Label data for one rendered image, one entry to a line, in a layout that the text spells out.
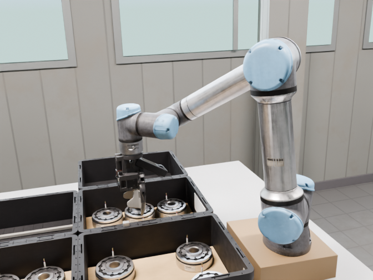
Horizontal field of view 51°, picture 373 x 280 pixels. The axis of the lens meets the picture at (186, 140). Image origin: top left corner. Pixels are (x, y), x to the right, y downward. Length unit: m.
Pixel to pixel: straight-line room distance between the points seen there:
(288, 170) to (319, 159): 2.50
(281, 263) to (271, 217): 0.21
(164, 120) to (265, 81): 0.34
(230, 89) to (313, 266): 0.59
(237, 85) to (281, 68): 0.24
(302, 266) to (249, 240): 0.18
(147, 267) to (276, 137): 0.50
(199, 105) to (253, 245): 0.47
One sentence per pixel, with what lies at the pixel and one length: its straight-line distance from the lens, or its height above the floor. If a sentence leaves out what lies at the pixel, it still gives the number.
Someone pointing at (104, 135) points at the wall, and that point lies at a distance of 2.83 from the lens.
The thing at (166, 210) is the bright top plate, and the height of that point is 0.86.
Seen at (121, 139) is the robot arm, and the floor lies 1.14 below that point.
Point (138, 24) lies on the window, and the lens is 2.73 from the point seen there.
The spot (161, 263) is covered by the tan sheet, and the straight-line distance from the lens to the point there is 1.17.
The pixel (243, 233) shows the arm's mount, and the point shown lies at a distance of 1.36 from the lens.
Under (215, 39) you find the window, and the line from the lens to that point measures 2.87.
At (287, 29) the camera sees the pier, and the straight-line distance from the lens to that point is 2.92.
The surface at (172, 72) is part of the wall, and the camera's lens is 2.82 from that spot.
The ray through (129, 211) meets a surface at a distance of 1.39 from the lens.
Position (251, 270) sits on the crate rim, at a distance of 0.97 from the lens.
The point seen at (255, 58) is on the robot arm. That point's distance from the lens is 0.97.
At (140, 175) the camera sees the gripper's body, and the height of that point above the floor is 1.01.
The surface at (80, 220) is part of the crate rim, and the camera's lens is 1.25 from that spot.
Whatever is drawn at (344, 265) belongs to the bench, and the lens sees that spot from 1.45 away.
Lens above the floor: 1.50
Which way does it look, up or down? 18 degrees down
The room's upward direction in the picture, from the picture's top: 2 degrees counter-clockwise
